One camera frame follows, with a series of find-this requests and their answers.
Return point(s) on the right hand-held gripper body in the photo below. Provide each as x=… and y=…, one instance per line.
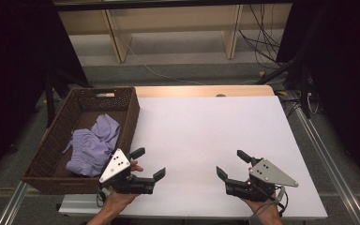
x=264, y=179

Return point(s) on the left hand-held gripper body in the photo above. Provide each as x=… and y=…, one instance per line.
x=115, y=166

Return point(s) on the lilac garment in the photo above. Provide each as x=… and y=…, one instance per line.
x=92, y=146

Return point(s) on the brown wicker basket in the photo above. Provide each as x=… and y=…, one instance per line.
x=75, y=109

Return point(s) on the person's right hand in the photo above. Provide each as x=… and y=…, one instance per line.
x=264, y=212

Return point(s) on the person's left hand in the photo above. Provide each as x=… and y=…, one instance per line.
x=118, y=200

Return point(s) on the white table sheet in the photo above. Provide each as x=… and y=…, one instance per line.
x=200, y=134

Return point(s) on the black metal stand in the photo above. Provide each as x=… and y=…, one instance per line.
x=49, y=93
x=281, y=68

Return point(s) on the dark curtain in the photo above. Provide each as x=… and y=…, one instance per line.
x=15, y=78
x=343, y=78

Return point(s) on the beige wooden shelf unit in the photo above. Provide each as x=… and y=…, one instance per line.
x=175, y=22

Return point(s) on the aluminium rail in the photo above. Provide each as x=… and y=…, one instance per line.
x=12, y=204
x=328, y=156

